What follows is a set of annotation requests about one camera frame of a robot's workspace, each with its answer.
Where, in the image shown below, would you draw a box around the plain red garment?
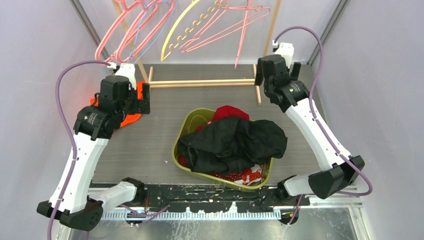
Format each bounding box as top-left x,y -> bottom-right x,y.
177,105 -> 251,169

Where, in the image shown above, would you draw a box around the black garment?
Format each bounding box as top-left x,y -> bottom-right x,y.
177,116 -> 288,175

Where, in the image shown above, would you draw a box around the pink hanger of red garment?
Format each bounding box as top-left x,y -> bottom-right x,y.
234,0 -> 252,69

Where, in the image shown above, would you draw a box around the yellow wooden hanger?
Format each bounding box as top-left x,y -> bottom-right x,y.
160,0 -> 222,62

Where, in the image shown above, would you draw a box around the red poppy floral skirt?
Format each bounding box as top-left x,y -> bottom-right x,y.
230,164 -> 263,186

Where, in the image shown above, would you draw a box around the pink hanger of dotted garment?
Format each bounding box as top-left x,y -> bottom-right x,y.
178,0 -> 271,53

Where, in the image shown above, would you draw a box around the dark red polka dot garment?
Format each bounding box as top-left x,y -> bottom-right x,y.
209,172 -> 246,182

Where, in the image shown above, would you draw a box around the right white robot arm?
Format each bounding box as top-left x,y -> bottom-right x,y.
255,54 -> 365,206

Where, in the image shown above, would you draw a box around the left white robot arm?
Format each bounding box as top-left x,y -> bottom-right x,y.
36,75 -> 150,232

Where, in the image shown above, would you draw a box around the light blue hanger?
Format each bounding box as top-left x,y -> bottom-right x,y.
124,0 -> 179,63

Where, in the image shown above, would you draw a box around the orange garment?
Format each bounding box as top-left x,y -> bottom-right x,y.
90,81 -> 146,128

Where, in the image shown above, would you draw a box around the wooden clothes rack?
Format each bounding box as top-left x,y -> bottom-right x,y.
111,0 -> 282,105

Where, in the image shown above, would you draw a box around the olive green plastic basket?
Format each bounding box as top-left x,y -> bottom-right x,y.
172,108 -> 274,192

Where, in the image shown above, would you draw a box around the empty pink hangers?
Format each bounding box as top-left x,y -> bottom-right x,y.
94,0 -> 177,64

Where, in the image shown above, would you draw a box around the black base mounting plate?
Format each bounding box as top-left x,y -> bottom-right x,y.
123,184 -> 311,224

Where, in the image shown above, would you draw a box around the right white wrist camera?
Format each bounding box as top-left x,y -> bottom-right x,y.
272,40 -> 294,69

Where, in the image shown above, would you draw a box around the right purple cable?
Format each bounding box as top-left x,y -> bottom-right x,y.
273,26 -> 374,226

